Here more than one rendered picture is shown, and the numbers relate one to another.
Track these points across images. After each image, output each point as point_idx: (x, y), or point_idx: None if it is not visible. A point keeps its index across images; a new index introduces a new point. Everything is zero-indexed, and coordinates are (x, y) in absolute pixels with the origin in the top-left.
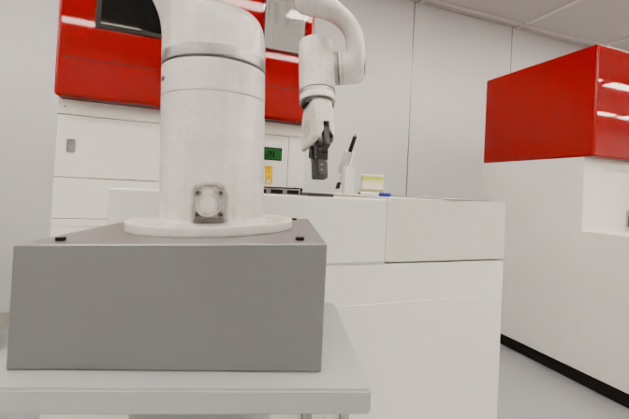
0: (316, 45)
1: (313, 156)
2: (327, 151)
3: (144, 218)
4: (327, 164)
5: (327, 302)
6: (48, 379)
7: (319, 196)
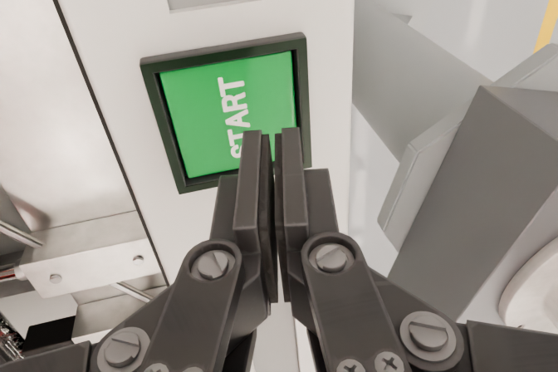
0: None
1: (251, 355)
2: (424, 302)
3: (555, 329)
4: (305, 203)
5: (553, 60)
6: None
7: (346, 119)
